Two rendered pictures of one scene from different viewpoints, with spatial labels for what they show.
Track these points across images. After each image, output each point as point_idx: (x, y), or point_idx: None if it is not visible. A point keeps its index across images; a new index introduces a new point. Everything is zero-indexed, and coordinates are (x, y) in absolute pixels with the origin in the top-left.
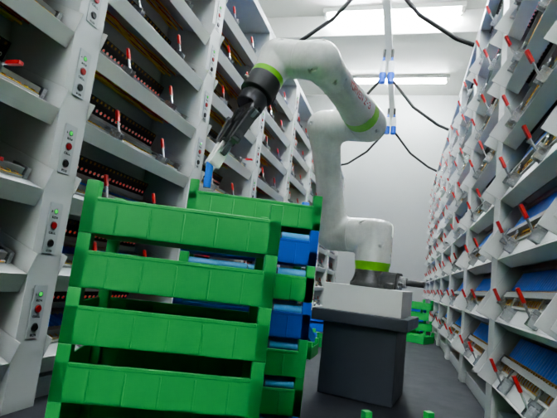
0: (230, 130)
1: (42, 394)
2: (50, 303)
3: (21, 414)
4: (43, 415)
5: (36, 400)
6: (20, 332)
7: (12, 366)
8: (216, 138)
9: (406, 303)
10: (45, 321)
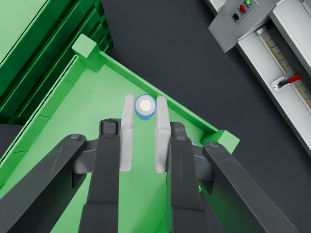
0: (113, 161)
1: (248, 64)
2: (256, 21)
3: (208, 40)
4: (202, 53)
5: (236, 58)
6: (227, 4)
7: (218, 15)
8: (228, 156)
9: None
10: (246, 25)
